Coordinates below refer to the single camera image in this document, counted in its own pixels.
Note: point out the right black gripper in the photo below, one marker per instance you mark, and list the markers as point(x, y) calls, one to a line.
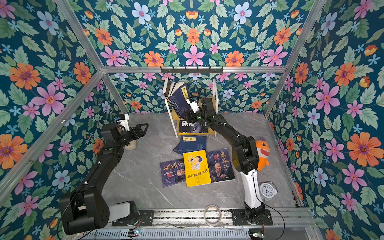
point(192, 116)

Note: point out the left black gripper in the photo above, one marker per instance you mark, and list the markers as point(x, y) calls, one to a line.
point(139, 133)

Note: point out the black wolf cover book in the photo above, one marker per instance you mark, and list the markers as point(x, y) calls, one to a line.
point(192, 128)

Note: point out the navy book yellow label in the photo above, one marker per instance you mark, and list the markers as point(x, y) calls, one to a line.
point(173, 87)

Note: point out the yellow cartoon cover book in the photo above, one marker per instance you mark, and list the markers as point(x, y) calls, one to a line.
point(197, 169)

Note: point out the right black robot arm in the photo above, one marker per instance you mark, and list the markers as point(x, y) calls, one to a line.
point(245, 154)

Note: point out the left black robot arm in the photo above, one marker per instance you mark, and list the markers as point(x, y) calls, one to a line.
point(85, 209)

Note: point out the beige glasses case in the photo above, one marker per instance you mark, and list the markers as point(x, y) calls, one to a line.
point(131, 146)

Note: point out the dark book leaning on shelf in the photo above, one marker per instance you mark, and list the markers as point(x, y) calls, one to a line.
point(166, 89)

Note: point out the dark old man cover book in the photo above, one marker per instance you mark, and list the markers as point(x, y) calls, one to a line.
point(220, 165)

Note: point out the orange shark plush toy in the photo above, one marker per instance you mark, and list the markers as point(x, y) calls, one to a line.
point(263, 152)

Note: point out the white alarm clock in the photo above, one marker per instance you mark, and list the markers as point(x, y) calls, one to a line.
point(268, 191)

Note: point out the clear tape roll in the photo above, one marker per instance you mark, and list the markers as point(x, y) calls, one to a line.
point(212, 215)

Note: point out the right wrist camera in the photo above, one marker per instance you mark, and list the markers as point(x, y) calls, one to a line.
point(194, 105)

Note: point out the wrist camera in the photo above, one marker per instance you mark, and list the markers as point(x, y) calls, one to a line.
point(123, 121)
point(194, 105)

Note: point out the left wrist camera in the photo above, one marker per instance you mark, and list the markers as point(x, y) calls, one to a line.
point(123, 121)

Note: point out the black hook rail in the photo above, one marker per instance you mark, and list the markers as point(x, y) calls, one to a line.
point(190, 70)

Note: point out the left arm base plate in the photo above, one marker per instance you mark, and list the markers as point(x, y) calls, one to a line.
point(143, 218)

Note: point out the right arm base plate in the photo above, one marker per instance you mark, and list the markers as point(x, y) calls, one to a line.
point(246, 218)

